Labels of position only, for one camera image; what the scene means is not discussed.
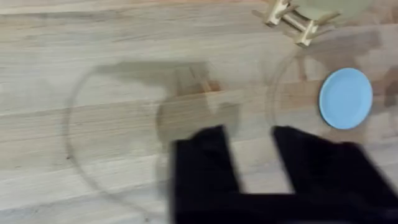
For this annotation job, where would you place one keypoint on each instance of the wooden peg dish rack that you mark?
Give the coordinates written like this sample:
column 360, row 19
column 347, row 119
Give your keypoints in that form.
column 298, row 25

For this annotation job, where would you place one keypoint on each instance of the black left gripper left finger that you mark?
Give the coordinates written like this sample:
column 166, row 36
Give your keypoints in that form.
column 205, row 161

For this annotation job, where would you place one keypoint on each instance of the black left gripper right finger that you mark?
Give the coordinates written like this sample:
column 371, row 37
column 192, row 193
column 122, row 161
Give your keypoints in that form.
column 326, row 168

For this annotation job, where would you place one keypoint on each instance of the light blue plate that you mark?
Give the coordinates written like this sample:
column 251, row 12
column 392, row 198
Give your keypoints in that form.
column 345, row 99

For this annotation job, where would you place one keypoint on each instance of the pale green plate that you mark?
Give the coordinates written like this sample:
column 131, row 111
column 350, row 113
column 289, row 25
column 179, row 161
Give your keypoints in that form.
column 335, row 7

